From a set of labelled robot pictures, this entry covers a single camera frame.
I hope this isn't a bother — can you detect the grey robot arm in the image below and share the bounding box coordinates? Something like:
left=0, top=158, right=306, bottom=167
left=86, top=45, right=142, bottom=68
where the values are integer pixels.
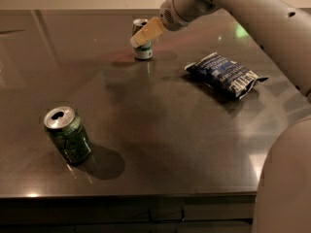
left=130, top=0, right=311, bottom=233

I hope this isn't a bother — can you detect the white green 7up can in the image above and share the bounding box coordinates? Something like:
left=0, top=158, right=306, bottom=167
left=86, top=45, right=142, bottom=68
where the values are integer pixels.
left=132, top=18, right=153, bottom=60

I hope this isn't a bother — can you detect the blue chip bag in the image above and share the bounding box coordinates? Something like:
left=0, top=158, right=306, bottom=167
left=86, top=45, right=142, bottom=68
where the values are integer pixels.
left=185, top=52, right=267, bottom=101

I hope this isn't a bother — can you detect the dark green soda can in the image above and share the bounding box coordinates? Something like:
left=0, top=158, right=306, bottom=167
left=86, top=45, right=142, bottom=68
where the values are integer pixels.
left=44, top=106, right=91, bottom=165

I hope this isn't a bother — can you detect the black drawer handle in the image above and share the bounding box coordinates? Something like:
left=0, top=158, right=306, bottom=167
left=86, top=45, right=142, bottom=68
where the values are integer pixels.
left=148, top=206, right=185, bottom=223

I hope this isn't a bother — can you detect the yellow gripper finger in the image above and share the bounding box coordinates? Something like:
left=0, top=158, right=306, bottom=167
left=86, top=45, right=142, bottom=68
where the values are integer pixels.
left=130, top=17, right=165, bottom=48

